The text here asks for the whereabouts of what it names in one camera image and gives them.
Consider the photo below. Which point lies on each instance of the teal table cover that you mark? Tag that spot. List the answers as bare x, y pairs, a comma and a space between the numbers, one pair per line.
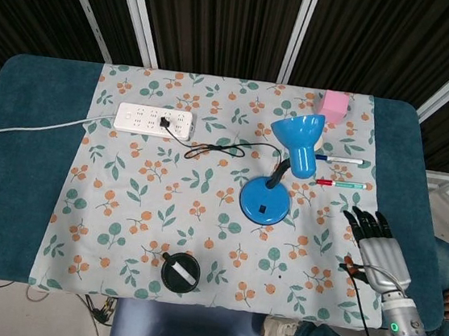
15, 193

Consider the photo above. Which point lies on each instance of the black curtain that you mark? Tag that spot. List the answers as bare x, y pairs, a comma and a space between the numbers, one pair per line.
225, 18

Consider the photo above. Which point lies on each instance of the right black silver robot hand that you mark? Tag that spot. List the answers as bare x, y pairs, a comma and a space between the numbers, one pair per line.
384, 263

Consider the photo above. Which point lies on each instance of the blue capped white marker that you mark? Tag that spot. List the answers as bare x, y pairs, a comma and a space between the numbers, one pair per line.
343, 160

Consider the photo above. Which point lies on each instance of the red capped green marker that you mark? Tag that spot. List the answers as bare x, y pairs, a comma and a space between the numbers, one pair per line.
344, 185

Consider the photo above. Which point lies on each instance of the black floor plug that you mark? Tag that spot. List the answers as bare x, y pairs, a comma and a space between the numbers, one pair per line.
102, 313

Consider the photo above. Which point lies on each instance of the blue desk lamp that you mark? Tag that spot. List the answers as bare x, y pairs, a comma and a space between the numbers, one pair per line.
265, 203

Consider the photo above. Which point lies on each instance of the black round pen cup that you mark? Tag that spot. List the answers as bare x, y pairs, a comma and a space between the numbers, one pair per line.
169, 279

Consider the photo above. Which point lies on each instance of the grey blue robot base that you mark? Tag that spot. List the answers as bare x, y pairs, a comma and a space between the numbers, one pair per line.
189, 334

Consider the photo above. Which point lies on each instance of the floral tablecloth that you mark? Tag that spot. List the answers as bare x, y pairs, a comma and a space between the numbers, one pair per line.
144, 191

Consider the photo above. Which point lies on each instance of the white sneaker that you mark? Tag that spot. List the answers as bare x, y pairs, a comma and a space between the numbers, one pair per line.
277, 329

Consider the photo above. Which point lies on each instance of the white power strip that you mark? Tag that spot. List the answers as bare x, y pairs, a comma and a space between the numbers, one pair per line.
133, 117

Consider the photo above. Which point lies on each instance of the pink box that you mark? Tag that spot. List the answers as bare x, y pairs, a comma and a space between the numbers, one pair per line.
333, 105

